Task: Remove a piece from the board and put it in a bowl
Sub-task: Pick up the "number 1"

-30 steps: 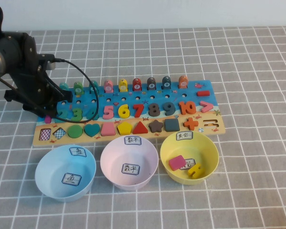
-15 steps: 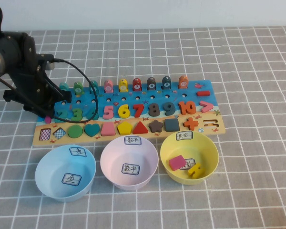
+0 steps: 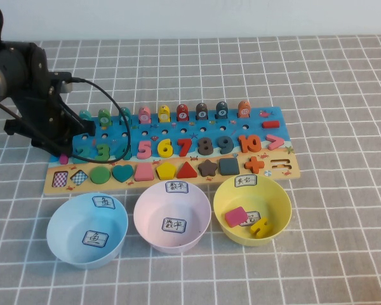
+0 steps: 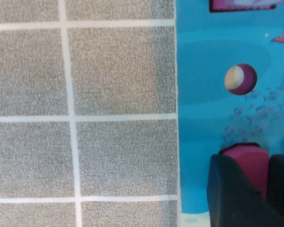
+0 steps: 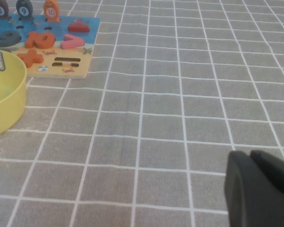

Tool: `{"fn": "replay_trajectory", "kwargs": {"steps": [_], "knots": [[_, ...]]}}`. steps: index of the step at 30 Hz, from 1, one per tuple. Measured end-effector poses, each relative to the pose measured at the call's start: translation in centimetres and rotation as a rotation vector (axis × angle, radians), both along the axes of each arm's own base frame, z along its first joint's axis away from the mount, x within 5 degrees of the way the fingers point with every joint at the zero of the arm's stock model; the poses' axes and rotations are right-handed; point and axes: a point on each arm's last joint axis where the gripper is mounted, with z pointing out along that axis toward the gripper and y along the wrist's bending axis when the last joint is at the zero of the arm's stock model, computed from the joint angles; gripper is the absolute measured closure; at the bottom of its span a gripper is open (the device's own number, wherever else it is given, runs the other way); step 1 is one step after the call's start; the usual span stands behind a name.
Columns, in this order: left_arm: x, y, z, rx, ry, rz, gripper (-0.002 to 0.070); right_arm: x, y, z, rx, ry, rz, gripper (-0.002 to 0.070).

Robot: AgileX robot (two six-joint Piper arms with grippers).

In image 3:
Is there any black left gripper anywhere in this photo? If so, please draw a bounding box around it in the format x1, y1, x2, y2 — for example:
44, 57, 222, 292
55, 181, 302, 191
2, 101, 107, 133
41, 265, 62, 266
4, 76, 97, 158

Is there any light blue plastic bowl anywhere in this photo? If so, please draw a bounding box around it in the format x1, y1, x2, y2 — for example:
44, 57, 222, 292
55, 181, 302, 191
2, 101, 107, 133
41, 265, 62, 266
46, 192, 129, 270

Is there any light pink plastic bowl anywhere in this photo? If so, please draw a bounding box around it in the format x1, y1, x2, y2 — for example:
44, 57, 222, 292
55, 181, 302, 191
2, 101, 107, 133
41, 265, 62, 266
133, 180, 212, 254

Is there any colourful wooden puzzle board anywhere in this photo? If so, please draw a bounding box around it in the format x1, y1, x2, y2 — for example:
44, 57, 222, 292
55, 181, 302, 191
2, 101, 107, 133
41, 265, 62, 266
43, 106, 301, 196

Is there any yellow plastic bowl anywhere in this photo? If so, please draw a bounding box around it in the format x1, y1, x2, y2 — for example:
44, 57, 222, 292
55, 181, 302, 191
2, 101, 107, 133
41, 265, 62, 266
213, 174, 292, 247

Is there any teal number two block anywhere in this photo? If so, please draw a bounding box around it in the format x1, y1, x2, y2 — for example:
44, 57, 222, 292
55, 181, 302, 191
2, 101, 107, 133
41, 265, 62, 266
72, 146, 91, 165

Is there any green number three block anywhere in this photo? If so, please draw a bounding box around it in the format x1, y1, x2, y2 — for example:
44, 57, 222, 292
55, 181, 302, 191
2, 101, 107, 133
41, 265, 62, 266
94, 143, 111, 163

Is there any green fish peg three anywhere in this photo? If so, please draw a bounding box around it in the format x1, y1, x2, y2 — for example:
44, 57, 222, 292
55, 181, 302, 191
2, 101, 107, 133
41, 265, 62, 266
97, 109, 112, 127

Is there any green circle block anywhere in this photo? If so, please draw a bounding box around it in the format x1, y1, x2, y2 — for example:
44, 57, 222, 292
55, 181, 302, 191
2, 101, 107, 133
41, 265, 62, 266
90, 166, 111, 185

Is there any teal number four block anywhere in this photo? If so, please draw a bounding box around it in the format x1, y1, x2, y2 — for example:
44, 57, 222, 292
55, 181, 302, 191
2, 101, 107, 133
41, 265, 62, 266
114, 142, 133, 161

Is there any teal fish peg four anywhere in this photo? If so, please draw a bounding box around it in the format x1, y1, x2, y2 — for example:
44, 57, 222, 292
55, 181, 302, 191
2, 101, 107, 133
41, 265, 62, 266
118, 107, 133, 125

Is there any teal heart block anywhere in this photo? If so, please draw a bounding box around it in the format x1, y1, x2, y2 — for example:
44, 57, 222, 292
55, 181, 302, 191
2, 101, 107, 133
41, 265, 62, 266
111, 164, 134, 184

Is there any pink number five block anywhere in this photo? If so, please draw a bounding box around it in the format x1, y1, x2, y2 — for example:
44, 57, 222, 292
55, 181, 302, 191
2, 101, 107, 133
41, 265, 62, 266
136, 140, 153, 159

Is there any pink fish peg five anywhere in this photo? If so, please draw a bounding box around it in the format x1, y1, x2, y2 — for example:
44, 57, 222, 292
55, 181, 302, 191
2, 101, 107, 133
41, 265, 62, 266
138, 106, 152, 124

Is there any pink trapezoid block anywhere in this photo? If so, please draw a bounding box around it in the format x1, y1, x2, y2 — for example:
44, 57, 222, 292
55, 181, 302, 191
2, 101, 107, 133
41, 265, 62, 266
133, 163, 156, 182

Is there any yellow number six block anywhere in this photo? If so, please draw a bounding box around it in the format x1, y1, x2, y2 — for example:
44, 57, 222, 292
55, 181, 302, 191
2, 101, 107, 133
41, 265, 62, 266
157, 139, 174, 159

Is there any yellow fish peg six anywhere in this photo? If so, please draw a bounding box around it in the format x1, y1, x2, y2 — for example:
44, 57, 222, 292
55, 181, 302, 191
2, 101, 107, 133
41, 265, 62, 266
157, 105, 171, 123

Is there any yellow pentagon block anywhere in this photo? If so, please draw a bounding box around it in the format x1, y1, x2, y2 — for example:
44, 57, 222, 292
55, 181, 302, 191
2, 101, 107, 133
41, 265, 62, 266
155, 162, 176, 181

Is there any red number seven block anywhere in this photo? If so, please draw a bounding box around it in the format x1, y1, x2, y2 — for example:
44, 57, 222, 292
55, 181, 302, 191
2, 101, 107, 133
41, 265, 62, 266
177, 138, 193, 157

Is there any red fish peg seven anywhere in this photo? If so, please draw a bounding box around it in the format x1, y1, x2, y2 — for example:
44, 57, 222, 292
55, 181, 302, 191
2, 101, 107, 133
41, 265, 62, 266
176, 104, 191, 122

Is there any red triangle block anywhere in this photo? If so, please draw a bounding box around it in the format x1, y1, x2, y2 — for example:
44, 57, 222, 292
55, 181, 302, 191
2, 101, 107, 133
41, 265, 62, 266
177, 161, 197, 179

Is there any brown fish peg eight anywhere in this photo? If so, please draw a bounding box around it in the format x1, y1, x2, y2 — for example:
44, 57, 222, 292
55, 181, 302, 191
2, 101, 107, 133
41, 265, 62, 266
195, 102, 209, 121

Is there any brown number eight block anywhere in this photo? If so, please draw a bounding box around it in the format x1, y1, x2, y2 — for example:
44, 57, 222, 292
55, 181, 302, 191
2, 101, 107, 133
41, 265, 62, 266
197, 137, 215, 156

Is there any brown star block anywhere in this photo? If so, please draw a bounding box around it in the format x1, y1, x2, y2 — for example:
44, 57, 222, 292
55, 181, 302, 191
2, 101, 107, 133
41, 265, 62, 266
197, 159, 218, 177

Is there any dark blue fish peg nine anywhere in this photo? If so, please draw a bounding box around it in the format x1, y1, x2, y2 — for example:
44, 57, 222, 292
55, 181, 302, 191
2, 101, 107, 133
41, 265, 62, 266
215, 101, 229, 120

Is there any dark blue number nine block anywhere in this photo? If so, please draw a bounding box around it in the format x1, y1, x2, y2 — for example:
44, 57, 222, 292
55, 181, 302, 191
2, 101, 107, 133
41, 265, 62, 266
217, 135, 234, 155

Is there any dark blue square block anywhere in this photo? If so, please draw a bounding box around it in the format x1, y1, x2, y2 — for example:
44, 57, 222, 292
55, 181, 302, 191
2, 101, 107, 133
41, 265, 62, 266
218, 158, 240, 176

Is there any orange fish peg ten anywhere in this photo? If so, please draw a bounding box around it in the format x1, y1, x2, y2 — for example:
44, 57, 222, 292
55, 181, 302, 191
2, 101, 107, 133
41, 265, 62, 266
237, 100, 252, 119

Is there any orange number ten block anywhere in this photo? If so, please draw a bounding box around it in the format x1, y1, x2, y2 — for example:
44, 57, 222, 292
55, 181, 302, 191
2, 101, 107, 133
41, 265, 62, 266
237, 135, 262, 154

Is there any pink rectangle block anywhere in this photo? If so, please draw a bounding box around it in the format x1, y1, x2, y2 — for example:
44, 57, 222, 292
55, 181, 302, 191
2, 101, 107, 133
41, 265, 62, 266
224, 206, 248, 228

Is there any orange plus sign block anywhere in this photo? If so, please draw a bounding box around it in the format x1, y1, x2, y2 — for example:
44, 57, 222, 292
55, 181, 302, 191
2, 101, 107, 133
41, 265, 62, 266
244, 157, 265, 174

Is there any pink greater-than sign block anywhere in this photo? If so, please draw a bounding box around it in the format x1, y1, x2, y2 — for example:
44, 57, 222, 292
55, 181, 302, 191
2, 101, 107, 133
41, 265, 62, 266
265, 135, 286, 151

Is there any yellow equals sign block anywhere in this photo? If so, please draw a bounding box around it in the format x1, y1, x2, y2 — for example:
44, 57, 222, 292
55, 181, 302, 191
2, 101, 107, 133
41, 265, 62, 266
249, 217, 271, 238

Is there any grey checked tablecloth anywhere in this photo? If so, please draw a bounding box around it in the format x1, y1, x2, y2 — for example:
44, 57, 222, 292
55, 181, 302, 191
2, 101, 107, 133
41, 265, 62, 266
0, 34, 381, 305

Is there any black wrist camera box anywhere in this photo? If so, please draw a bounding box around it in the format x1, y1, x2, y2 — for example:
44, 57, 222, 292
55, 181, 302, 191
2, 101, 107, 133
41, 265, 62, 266
49, 72, 74, 95

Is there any black camera cable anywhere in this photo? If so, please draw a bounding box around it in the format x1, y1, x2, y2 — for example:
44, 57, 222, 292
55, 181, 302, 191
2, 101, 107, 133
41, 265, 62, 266
0, 77, 131, 165

